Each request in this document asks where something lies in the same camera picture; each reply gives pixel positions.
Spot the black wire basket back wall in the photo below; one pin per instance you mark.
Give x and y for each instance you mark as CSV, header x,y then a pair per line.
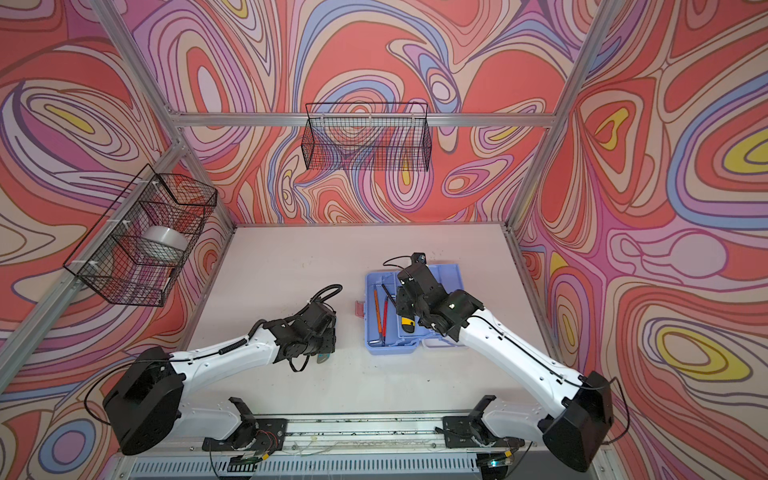
x,y
367,136

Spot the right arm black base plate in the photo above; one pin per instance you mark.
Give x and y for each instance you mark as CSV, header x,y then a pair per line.
x,y
463,432

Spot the black wire basket wall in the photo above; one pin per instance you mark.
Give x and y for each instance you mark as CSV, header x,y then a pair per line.
x,y
367,136
123,268

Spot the grey duct tape roll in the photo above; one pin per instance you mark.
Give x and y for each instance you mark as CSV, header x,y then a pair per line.
x,y
166,236

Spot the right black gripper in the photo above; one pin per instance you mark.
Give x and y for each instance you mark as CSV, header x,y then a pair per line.
x,y
402,302

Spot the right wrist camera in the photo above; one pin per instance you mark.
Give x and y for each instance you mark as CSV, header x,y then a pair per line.
x,y
418,257

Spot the red handled pliers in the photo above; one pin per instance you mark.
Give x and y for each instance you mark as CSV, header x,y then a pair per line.
x,y
379,320

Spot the aluminium mounting rail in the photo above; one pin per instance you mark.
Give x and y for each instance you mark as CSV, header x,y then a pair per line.
x,y
305,433

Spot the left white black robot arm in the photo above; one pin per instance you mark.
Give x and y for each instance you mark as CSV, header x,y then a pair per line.
x,y
150,402

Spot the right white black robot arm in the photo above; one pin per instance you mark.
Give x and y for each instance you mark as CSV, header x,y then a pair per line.
x,y
572,413

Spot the yellow black utility knife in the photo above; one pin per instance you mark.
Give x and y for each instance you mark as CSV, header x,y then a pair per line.
x,y
407,323

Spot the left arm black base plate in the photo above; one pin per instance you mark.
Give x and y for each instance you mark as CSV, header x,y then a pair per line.
x,y
264,435

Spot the black wire basket left wall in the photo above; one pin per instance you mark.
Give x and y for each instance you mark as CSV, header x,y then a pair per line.
x,y
123,268

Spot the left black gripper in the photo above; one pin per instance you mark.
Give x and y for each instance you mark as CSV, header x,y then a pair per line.
x,y
330,336

